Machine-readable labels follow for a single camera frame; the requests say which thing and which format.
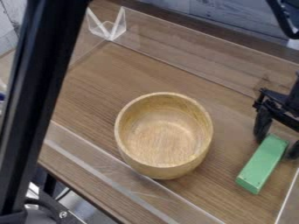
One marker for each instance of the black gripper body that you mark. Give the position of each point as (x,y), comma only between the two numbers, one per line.
(282,105)

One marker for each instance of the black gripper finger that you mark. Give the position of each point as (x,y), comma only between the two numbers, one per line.
(262,124)
(294,151)

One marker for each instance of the green rectangular block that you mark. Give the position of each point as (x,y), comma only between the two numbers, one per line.
(261,165)

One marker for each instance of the brown wooden bowl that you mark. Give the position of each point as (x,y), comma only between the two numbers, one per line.
(163,132)

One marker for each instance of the clear acrylic tray walls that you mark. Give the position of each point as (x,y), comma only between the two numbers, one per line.
(138,50)

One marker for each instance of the black table leg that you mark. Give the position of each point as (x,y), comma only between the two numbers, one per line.
(50,185)

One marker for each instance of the grey metal bracket with screw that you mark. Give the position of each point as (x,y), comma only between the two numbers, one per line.
(63,216)

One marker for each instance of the black vertical post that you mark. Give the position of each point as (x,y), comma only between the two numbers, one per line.
(49,37)

